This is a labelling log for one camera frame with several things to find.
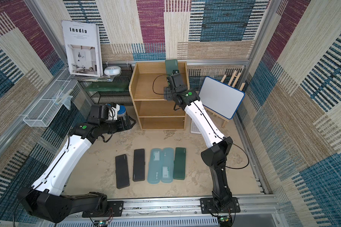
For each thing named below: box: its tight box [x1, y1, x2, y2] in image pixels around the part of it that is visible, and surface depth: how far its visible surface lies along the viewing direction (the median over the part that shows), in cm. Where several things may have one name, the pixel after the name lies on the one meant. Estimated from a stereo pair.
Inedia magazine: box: [61, 20, 104, 78], surface depth 79 cm
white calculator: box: [190, 119, 202, 134], surface depth 104 cm
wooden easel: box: [203, 69, 246, 129], surface depth 93 cm
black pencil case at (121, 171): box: [115, 154, 130, 190], surface depth 86 cm
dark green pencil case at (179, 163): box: [172, 147, 187, 181], surface depth 90 cm
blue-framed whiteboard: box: [198, 76, 246, 121], surface depth 96 cm
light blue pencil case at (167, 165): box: [160, 147, 175, 184], surface depth 88 cm
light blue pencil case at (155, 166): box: [147, 148, 163, 185], surface depth 89 cm
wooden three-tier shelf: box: [128, 61, 190, 131], surface depth 94 cm
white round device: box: [103, 65, 122, 76], surface depth 89 cm
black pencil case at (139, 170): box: [132, 148, 146, 182], surface depth 88 cm
